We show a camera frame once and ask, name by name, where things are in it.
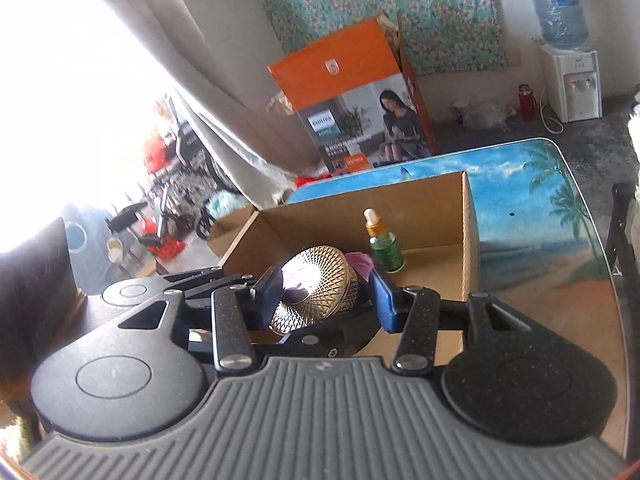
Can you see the blue water jug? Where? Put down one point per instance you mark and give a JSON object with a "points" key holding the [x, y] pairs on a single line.
{"points": [[555, 5]]}

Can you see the floral cloth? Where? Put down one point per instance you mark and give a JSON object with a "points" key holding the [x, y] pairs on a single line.
{"points": [[380, 5]]}

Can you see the clear plastic bag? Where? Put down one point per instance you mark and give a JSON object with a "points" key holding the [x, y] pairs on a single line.
{"points": [[482, 114]]}

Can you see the red cloth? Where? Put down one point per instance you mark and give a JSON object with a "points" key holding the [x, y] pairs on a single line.
{"points": [[311, 180]]}

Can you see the black seat pad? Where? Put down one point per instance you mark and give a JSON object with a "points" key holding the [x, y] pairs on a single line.
{"points": [[125, 216]]}

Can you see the small cardboard box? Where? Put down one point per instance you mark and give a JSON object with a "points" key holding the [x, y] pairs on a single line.
{"points": [[232, 227]]}

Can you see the red thermos bottle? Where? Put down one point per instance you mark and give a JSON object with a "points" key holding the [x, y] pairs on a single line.
{"points": [[526, 102]]}

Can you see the white water dispenser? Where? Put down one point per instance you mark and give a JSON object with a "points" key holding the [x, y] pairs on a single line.
{"points": [[572, 85]]}

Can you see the green plastic bag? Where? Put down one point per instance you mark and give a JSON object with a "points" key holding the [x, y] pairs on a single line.
{"points": [[222, 206]]}

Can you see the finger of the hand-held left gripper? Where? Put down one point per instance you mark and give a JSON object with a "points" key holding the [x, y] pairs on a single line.
{"points": [[311, 342], [210, 276]]}

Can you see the pink plastic item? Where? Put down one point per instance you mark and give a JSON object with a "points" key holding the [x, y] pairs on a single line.
{"points": [[361, 265]]}

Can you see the brown chair back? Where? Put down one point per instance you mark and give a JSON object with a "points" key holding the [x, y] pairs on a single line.
{"points": [[35, 300]]}

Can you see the orange printed carton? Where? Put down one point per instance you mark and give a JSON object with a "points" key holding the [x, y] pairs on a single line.
{"points": [[350, 75]]}

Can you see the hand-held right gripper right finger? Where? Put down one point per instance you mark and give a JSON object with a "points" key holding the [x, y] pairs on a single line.
{"points": [[382, 301]]}

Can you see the grey curtain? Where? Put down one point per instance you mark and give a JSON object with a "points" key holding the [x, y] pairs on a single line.
{"points": [[200, 100]]}

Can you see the wheelchair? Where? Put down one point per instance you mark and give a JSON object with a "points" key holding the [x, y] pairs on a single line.
{"points": [[190, 185]]}

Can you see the gold patterned round jar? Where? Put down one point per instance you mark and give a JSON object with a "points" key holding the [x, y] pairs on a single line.
{"points": [[320, 270]]}

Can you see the large cardboard box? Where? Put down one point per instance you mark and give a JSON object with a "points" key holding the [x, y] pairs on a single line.
{"points": [[435, 265]]}

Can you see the green dropper bottle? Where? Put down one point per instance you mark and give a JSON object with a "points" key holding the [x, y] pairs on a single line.
{"points": [[386, 252]]}

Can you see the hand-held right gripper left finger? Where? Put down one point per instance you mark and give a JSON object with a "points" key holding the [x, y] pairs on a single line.
{"points": [[267, 296]]}

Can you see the beach print table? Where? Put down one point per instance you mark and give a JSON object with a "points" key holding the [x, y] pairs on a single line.
{"points": [[525, 240]]}

